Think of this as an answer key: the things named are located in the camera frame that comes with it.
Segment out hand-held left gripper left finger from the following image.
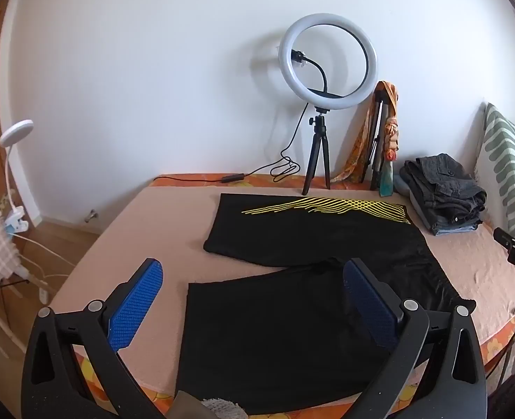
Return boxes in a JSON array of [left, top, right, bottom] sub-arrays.
[[20, 258, 164, 419]]

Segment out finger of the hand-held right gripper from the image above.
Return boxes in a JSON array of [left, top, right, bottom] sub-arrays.
[[494, 226, 515, 250]]

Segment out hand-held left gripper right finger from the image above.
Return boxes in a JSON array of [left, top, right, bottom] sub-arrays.
[[344, 257, 488, 419]]

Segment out black pants with yellow print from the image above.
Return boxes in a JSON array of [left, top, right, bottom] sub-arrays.
[[175, 193, 477, 415]]

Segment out dark grey folded pants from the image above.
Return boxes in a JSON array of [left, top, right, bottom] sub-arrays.
[[399, 154, 488, 224]]

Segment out folded blue jeans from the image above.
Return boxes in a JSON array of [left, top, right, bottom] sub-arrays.
[[410, 196, 485, 236]]

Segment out green and white leaf pillow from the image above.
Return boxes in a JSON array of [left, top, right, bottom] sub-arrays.
[[473, 102, 515, 240]]

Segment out bed with pink sheet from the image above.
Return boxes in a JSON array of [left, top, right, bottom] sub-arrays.
[[48, 172, 515, 419]]

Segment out fuzzy grey cloth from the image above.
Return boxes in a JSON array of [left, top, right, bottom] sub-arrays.
[[170, 390, 250, 419]]

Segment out orange patterned scarf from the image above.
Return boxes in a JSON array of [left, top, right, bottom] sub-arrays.
[[331, 81, 401, 184]]

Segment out white clip lamp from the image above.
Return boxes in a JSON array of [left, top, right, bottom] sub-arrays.
[[0, 119, 35, 235]]

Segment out white lamp cable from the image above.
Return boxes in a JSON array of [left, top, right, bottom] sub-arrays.
[[15, 232, 78, 281]]

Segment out grey folded metal frame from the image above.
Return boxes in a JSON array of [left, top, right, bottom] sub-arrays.
[[361, 91, 392, 191]]

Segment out black ring light cable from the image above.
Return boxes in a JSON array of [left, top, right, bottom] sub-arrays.
[[153, 102, 310, 184]]

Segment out white ring light on tripod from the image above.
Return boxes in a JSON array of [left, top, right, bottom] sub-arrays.
[[278, 13, 378, 196]]

